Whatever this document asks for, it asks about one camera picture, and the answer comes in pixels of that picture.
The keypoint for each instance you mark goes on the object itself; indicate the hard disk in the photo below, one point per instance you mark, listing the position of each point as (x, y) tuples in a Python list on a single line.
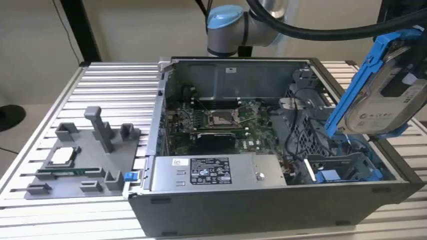
[(329, 175), (374, 110)]

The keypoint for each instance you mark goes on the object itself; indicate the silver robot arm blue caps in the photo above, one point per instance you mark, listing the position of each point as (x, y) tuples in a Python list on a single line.
[(227, 32)]

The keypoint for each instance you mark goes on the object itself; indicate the grey metal disk bay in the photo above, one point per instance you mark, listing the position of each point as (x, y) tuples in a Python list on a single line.
[(310, 140)]

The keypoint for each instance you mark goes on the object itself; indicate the white case label sticker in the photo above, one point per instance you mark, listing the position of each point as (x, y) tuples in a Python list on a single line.
[(231, 70)]

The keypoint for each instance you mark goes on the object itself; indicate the green motherboard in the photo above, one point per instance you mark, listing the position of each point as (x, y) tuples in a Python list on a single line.
[(257, 135)]

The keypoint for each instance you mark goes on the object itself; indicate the CPU socket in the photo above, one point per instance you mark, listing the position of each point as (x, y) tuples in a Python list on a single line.
[(220, 117)]

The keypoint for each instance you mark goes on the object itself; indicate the dark grey PC case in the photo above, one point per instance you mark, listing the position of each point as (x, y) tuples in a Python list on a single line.
[(234, 212)]

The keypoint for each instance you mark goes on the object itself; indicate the silver power supply unit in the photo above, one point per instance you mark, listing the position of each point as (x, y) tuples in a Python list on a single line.
[(167, 175)]

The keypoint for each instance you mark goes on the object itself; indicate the blue case latch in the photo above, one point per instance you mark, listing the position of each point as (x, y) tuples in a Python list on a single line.
[(130, 176)]

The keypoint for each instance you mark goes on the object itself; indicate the grey parts rack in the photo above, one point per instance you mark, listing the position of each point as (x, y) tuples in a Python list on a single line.
[(87, 162)]

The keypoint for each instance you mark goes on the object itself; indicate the green RAM stick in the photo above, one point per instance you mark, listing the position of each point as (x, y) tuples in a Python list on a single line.
[(76, 171)]

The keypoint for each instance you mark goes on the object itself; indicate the silver CPU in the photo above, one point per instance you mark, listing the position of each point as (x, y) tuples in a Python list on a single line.
[(62, 156)]

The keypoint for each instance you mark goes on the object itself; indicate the black round stand base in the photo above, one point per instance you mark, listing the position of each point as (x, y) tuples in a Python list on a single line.
[(11, 117)]

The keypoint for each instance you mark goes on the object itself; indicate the black frame post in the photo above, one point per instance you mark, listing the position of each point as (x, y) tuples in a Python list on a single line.
[(80, 30)]

